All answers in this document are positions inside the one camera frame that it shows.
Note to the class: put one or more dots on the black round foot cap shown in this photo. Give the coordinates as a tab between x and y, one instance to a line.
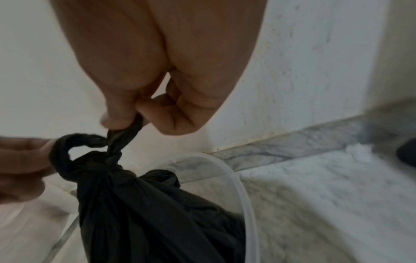
408	151

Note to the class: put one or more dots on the person's left hand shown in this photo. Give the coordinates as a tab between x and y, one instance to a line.
19	167

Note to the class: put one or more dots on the person's right hand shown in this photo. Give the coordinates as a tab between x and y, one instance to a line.
162	51

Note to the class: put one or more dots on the black plastic bag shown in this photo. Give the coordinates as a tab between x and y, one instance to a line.
146	218

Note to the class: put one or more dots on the white translucent bucket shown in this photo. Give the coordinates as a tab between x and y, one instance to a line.
247	205

